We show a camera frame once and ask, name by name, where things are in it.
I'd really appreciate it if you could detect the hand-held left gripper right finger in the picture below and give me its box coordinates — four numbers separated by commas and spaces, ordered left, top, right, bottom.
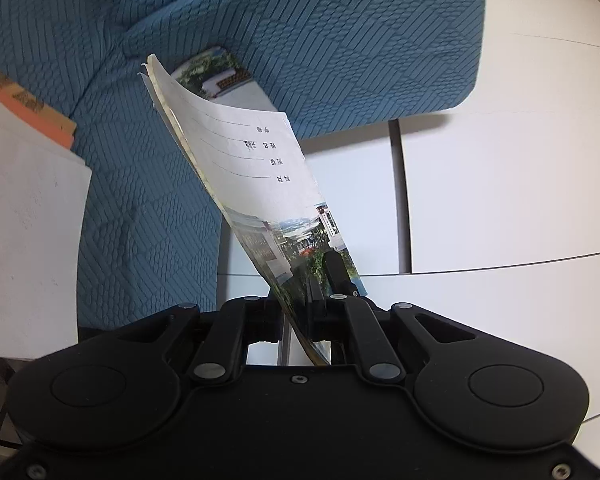
305, 250, 461, 386

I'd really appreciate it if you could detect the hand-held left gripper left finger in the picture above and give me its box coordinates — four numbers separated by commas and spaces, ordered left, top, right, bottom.
115, 296, 283, 386

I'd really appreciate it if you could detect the orange and white book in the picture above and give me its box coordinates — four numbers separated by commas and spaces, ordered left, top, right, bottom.
0, 76, 94, 361

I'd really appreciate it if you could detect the grey metal chair frame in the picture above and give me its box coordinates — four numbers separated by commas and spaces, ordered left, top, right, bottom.
387, 119, 413, 276

